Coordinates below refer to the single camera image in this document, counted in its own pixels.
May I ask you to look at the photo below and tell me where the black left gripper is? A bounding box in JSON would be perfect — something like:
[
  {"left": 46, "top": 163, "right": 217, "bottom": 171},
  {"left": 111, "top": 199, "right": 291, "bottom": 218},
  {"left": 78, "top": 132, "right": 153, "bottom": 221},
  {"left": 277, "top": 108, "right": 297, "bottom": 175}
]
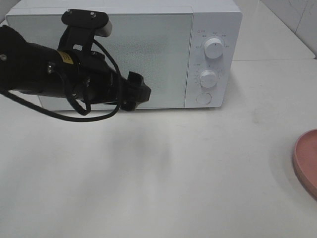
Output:
[{"left": 71, "top": 51, "right": 151, "bottom": 111}]

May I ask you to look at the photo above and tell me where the white microwave door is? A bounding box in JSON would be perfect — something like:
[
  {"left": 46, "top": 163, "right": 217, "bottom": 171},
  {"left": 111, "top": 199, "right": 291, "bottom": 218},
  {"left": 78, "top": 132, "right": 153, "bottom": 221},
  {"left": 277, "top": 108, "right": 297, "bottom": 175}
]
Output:
[{"left": 7, "top": 14, "right": 192, "bottom": 109}]

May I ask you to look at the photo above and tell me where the round white door button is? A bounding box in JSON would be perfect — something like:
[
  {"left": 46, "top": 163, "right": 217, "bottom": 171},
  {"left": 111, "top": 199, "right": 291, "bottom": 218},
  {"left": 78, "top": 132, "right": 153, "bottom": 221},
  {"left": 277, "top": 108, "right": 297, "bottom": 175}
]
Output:
[{"left": 196, "top": 93, "right": 212, "bottom": 105}]

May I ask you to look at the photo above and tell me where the white microwave knob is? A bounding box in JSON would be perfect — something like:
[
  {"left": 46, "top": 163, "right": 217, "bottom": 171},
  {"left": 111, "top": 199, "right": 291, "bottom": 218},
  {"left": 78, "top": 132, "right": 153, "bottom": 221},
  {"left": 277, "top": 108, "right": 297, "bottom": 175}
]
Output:
[
  {"left": 202, "top": 36, "right": 224, "bottom": 60},
  {"left": 200, "top": 70, "right": 218, "bottom": 88}
]

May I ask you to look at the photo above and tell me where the pink round plate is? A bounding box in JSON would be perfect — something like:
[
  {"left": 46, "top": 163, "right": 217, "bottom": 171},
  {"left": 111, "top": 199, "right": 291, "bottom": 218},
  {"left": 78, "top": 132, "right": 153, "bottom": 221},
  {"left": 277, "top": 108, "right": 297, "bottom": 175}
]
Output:
[{"left": 292, "top": 129, "right": 317, "bottom": 200}]

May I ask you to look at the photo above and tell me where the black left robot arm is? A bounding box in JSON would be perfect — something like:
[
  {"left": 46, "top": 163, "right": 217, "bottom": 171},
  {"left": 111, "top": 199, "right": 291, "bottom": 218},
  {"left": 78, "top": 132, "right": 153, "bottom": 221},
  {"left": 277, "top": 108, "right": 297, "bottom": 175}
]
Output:
[{"left": 0, "top": 26, "right": 151, "bottom": 114}]

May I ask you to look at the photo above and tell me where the white microwave oven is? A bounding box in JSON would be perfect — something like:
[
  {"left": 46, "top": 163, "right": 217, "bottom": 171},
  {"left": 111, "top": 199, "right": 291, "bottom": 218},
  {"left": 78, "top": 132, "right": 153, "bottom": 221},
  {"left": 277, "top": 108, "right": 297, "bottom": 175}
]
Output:
[{"left": 5, "top": 0, "right": 242, "bottom": 108}]

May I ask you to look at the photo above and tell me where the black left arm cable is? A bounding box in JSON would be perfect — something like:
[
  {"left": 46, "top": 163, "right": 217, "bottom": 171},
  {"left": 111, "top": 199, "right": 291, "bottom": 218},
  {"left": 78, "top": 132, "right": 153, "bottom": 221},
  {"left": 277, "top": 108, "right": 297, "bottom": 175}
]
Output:
[{"left": 0, "top": 39, "right": 123, "bottom": 123}]

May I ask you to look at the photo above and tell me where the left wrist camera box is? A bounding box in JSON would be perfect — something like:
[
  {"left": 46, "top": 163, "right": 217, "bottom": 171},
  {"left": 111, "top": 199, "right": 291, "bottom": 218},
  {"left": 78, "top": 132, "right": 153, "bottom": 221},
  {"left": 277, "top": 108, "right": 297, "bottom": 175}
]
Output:
[{"left": 61, "top": 9, "right": 112, "bottom": 37}]

